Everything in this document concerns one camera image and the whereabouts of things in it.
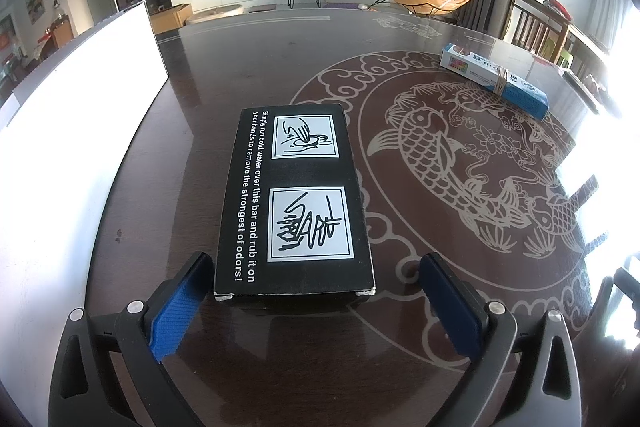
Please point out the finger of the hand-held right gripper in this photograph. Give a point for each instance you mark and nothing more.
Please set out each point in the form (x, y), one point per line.
(631, 294)

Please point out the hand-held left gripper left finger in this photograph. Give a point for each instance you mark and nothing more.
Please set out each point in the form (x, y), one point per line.
(175, 307)

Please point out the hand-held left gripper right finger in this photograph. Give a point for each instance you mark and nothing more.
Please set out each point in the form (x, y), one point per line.
(450, 302)

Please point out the black printed box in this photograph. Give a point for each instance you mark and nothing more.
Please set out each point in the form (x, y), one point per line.
(260, 177)

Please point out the white board panel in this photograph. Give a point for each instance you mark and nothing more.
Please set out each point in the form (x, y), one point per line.
(65, 132)

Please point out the dark wooden desktop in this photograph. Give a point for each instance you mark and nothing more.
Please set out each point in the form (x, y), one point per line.
(225, 72)

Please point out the blue box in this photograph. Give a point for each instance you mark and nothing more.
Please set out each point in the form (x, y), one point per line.
(495, 77)

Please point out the green plastic stool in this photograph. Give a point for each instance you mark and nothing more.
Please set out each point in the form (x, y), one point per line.
(557, 54)

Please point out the wooden chair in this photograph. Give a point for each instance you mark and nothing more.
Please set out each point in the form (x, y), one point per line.
(530, 22)

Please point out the cardboard box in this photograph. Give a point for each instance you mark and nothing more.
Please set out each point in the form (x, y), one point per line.
(172, 16)

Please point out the wooden sideboard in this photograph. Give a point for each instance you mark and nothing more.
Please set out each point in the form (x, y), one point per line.
(57, 34)

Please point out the glass jar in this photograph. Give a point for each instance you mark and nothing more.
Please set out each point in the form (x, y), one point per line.
(58, 9)

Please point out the wall painting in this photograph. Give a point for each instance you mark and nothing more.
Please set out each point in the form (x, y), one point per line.
(34, 1)

